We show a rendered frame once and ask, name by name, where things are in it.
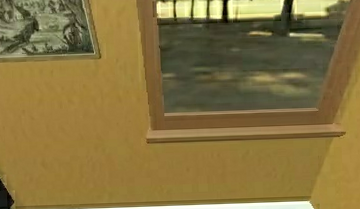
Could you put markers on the wooden framed window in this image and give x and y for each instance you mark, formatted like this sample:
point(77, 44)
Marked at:
point(242, 123)

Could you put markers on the framed grey landscape picture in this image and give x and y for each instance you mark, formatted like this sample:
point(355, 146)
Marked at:
point(35, 27)

